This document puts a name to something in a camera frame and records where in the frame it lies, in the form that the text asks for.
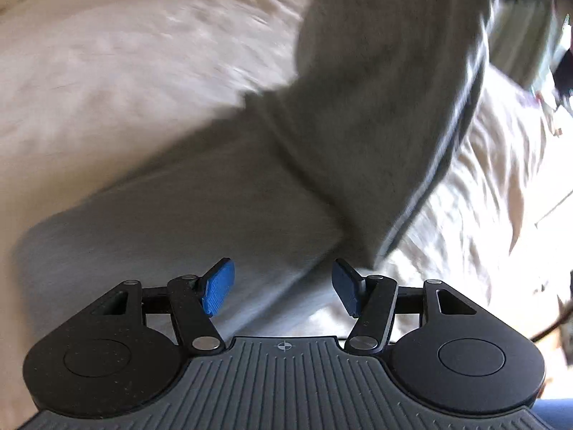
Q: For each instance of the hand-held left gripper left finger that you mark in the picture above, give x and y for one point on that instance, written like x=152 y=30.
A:
x=219 y=287

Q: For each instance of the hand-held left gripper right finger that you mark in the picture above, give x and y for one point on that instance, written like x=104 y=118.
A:
x=344 y=287

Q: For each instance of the light grey-blue pants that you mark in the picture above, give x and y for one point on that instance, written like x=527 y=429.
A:
x=286 y=179

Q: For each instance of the blue jeans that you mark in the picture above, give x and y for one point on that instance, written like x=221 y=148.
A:
x=555 y=414

